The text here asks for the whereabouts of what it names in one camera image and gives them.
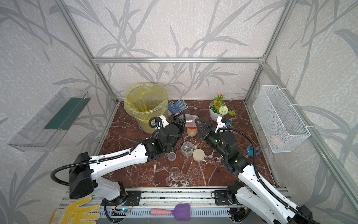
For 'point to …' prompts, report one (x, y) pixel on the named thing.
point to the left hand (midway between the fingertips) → (187, 116)
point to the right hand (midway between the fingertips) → (195, 123)
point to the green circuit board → (121, 209)
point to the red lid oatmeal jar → (191, 127)
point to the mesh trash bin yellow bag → (144, 101)
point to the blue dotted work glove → (178, 107)
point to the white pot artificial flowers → (217, 108)
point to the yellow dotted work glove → (73, 213)
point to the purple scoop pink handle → (181, 212)
